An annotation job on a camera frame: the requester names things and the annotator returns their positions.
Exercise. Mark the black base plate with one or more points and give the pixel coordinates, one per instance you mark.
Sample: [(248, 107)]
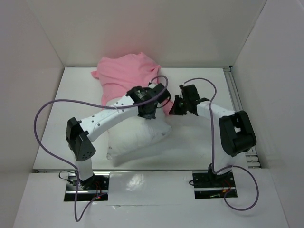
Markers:
[(98, 188), (209, 186)]

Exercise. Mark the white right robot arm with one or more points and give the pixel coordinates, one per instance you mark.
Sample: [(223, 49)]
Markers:
[(236, 133)]

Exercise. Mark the pink satin pillowcase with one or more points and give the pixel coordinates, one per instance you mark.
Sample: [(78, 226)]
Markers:
[(119, 75)]

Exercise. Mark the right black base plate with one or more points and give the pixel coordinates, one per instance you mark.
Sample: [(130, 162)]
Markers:
[(209, 186)]

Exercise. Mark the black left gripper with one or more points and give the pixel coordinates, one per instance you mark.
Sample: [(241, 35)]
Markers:
[(148, 115)]

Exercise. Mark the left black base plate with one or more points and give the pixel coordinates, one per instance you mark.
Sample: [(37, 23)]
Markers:
[(98, 188)]

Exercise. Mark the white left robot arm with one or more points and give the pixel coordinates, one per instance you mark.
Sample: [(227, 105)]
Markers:
[(81, 133)]

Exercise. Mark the white pillow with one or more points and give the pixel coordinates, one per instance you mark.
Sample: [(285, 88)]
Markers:
[(135, 133)]

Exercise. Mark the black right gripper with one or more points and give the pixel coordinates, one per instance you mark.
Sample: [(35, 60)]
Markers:
[(178, 108)]

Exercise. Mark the aluminium frame rail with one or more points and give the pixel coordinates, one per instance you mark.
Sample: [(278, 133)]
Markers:
[(252, 158)]

